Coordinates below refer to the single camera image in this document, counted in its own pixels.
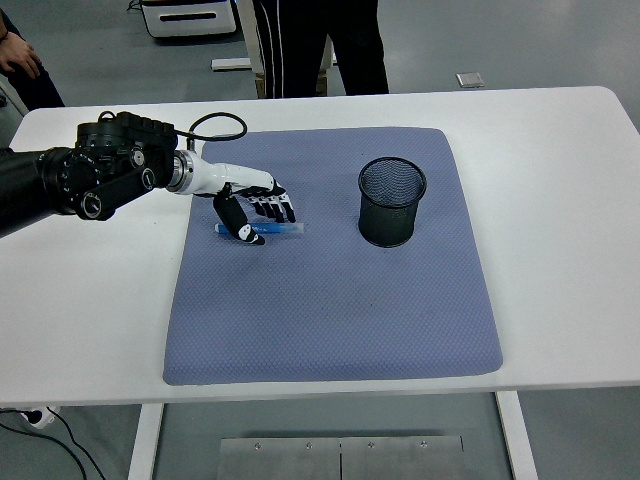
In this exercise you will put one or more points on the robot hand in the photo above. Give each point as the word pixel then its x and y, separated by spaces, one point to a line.
pixel 225 175

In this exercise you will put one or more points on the blue marker with clear cap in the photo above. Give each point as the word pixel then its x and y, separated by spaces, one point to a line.
pixel 280 228

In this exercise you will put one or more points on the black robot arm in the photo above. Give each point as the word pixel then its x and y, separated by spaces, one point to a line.
pixel 100 175

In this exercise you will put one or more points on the black mesh pen holder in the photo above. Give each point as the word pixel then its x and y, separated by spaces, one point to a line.
pixel 390 220

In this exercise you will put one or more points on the person's hand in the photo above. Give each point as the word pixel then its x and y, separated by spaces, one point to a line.
pixel 20 56

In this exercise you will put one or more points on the white appliance with black slot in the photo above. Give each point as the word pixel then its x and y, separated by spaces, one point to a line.
pixel 190 17

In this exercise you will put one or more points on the blue-grey quilted mat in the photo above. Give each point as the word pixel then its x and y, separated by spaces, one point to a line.
pixel 325 310

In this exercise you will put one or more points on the grey floor socket plate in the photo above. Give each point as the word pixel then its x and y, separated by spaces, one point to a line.
pixel 470 80

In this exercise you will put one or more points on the white table leg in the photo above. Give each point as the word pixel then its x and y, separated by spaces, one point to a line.
pixel 145 440
pixel 517 440

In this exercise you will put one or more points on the grey metal plate with screws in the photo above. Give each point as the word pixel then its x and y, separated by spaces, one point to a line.
pixel 300 460

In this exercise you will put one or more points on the white power strip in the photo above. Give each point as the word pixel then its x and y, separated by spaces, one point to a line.
pixel 41 416

